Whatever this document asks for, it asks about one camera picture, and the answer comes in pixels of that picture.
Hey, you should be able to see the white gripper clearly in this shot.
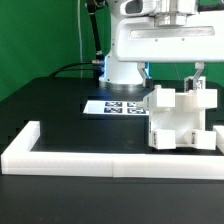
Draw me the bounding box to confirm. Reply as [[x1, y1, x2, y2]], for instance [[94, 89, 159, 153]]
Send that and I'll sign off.
[[114, 0, 224, 91]]

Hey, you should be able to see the white tagged cube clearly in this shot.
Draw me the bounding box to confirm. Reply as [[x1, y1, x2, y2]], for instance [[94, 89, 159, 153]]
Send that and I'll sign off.
[[195, 76, 206, 90]]

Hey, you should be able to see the white chair seat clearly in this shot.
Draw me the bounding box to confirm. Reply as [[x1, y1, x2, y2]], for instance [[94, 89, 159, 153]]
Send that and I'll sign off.
[[148, 109, 205, 149]]

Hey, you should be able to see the white chair back frame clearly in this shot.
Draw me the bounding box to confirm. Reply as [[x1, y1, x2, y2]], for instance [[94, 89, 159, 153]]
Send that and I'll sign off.
[[136, 85, 217, 111]]

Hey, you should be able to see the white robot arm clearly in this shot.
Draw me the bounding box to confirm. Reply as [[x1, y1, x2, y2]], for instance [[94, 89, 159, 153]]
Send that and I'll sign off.
[[86, 0, 224, 90]]

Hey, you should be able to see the white part at right edge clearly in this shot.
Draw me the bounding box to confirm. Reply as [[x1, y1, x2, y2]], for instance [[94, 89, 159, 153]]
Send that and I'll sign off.
[[213, 125, 224, 154]]

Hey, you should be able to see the white marker sheet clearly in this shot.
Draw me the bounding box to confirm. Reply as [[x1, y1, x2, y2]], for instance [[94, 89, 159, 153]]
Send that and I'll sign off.
[[84, 100, 148, 116]]

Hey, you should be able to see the black cable bundle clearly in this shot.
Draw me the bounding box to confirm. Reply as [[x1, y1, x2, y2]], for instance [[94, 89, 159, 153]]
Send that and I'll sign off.
[[49, 0, 107, 78]]

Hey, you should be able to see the white thin cable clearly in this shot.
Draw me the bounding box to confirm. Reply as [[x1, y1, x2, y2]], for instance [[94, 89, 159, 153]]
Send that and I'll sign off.
[[77, 0, 84, 79]]

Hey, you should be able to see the white U-shaped boundary frame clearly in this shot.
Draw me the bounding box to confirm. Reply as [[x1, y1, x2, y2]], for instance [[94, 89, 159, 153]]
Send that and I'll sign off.
[[1, 121, 224, 180]]

